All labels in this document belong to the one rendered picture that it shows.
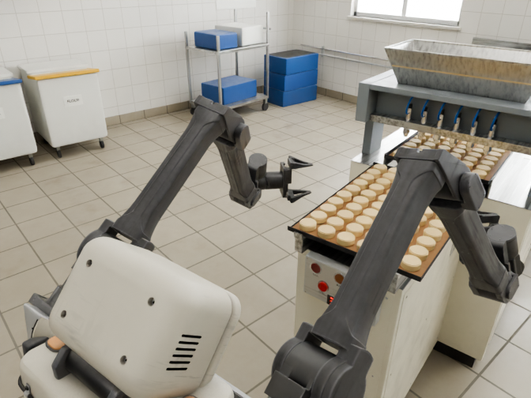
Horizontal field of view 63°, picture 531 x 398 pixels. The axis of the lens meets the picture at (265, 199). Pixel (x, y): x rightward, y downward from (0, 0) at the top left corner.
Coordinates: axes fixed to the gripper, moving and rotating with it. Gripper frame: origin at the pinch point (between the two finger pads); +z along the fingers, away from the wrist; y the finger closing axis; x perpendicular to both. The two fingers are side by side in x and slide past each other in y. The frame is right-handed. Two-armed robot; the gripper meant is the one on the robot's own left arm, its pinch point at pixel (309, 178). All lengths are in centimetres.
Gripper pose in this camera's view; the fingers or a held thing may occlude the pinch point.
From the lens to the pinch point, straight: 140.9
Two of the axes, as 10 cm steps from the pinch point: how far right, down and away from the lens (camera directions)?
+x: 1.4, 4.6, -8.8
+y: -0.1, 8.9, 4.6
